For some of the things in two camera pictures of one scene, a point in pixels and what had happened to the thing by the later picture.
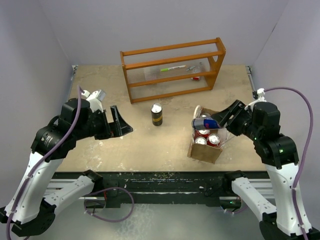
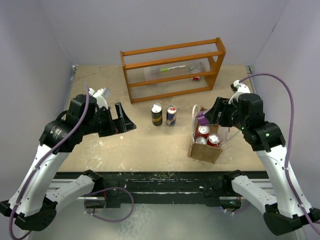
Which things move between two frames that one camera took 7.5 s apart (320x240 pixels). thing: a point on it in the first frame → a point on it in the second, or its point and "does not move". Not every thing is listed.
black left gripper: [117, 128] does not move
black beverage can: [156, 111] does not move
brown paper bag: [205, 152] does not move
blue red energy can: [204, 123] → [171, 115]
